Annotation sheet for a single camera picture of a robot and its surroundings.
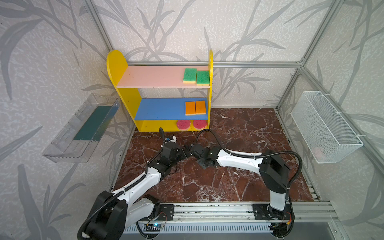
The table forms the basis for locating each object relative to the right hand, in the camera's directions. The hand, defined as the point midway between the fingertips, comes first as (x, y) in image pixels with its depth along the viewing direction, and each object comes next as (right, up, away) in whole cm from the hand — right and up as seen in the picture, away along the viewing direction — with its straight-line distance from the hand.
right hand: (203, 152), depth 89 cm
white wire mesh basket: (+53, +12, -26) cm, 60 cm away
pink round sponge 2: (-14, +16, +15) cm, 26 cm away
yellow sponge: (-9, +27, +11) cm, 31 cm away
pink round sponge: (-2, +16, +20) cm, 26 cm away
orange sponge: (-2, +27, +10) cm, 29 cm away
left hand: (-8, +5, -3) cm, 10 cm away
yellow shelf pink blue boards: (-31, +37, +30) cm, 57 cm away
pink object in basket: (+56, +3, -16) cm, 59 cm away
